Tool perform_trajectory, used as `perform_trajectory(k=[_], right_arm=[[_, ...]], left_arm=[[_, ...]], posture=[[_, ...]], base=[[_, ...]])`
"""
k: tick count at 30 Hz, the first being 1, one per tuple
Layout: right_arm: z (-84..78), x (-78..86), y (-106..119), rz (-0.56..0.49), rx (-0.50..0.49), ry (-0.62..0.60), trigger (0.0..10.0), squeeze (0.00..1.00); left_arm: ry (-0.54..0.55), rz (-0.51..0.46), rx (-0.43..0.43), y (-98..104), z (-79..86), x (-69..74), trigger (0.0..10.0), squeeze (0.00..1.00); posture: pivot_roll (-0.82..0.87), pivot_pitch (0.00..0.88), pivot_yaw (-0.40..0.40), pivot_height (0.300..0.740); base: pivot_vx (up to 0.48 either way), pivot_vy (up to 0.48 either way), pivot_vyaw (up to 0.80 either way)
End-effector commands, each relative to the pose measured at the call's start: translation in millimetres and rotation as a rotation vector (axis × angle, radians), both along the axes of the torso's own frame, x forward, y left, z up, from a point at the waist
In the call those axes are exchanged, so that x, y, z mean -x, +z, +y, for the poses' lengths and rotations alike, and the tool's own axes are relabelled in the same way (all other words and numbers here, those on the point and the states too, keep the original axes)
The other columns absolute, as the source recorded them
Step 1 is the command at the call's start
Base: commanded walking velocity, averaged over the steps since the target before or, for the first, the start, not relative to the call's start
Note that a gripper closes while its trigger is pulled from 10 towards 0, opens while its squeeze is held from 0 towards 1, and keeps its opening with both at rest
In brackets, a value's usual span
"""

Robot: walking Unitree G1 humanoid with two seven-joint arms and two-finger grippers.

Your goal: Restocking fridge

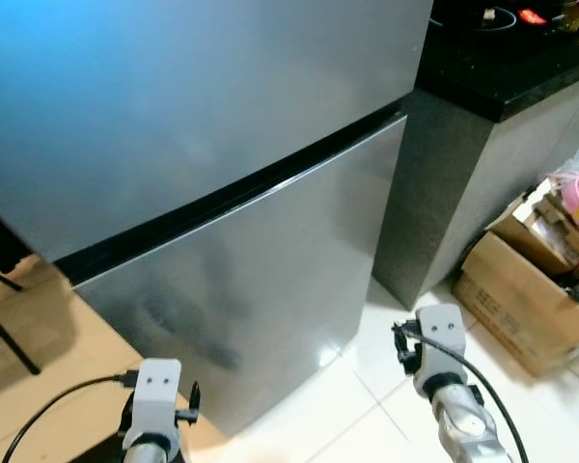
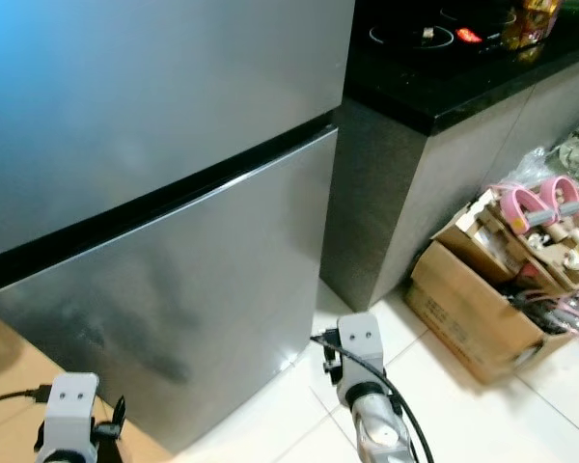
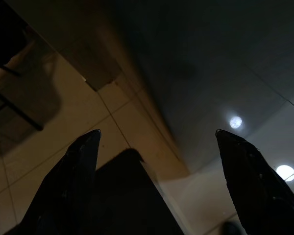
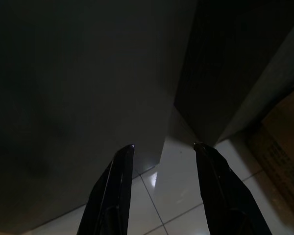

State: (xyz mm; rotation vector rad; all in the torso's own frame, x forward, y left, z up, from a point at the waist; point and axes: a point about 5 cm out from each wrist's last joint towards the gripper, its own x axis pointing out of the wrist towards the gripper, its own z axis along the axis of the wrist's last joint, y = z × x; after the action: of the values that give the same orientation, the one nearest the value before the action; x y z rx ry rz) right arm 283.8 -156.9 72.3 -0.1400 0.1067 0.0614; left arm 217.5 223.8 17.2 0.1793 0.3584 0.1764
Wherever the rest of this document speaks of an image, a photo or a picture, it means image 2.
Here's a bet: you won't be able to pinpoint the large printed cardboard box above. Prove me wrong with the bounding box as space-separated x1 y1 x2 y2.
403 241 578 385

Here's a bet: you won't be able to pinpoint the black topped grey kitchen counter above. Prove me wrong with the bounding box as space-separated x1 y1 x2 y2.
320 0 579 312

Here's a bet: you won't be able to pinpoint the cardboard tray of odds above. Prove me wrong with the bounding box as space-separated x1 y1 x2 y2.
434 188 579 292

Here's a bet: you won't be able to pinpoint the pink sandals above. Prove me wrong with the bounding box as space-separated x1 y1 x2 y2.
492 176 579 232

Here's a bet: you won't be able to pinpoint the crumpled clear plastic bag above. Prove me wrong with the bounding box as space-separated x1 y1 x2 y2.
516 116 579 194

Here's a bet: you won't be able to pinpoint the black cooktop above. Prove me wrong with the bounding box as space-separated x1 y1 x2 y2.
367 0 522 55

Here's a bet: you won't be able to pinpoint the yellow red snack bag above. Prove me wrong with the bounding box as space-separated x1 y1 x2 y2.
502 0 566 49

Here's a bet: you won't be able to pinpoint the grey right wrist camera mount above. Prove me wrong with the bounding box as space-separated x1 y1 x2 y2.
336 313 387 406

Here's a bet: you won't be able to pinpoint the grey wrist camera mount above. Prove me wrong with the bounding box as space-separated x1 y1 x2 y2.
336 313 387 406
39 374 102 463

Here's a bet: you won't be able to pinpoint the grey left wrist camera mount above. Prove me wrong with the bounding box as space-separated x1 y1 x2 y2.
39 374 102 463

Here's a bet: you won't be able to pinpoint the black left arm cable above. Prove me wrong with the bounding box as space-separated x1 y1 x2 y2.
0 386 52 408

